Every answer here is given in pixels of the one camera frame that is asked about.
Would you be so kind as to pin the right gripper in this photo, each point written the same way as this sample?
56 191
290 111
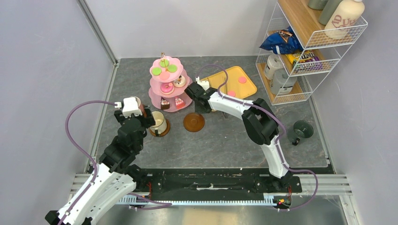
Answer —
198 110

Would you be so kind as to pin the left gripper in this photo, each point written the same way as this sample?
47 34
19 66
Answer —
149 121

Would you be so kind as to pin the brown saucer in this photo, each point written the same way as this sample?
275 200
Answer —
161 130
193 122
141 106

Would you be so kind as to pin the red strawberry cake slice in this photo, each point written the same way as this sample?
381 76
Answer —
179 103

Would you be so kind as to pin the white chocolate-drizzle donut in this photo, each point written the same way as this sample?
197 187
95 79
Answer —
180 81

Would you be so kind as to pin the beige mug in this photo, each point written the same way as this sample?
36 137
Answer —
159 118

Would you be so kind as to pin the metal serving tongs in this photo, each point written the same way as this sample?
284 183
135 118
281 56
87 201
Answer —
225 93

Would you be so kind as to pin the chocolate cake slice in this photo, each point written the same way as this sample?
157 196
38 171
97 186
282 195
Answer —
165 104

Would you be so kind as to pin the pink frosted donut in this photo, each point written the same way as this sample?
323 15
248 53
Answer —
167 88

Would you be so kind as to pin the pink macaron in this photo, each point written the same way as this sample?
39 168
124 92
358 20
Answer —
242 79
164 75
231 93

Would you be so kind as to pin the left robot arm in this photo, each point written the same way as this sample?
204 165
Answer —
113 177

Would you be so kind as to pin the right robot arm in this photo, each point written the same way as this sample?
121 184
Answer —
260 123

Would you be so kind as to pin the pink three-tier cake stand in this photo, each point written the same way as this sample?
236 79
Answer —
155 82

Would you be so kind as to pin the yellow serving tray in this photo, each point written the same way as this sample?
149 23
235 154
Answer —
242 84

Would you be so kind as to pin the white jar upper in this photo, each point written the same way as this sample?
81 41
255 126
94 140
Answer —
273 64

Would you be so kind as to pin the grey jar lower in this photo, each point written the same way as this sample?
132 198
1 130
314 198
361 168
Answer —
281 83

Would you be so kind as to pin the blue snack bag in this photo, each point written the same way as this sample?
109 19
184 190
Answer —
282 42

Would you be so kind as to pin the dark green cup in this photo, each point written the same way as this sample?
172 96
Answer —
300 130

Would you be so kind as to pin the yellow candy bag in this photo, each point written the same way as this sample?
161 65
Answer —
307 59

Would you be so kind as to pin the grey-green bottle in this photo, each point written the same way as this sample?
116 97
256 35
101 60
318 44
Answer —
328 11

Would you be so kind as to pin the cream labelled bottle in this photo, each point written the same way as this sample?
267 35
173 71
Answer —
345 16

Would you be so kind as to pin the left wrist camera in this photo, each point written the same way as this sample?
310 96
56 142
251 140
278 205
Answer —
129 107

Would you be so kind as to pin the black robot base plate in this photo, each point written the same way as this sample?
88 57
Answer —
214 184

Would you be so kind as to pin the white wire shelf rack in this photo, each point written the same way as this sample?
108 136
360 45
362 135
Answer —
312 37

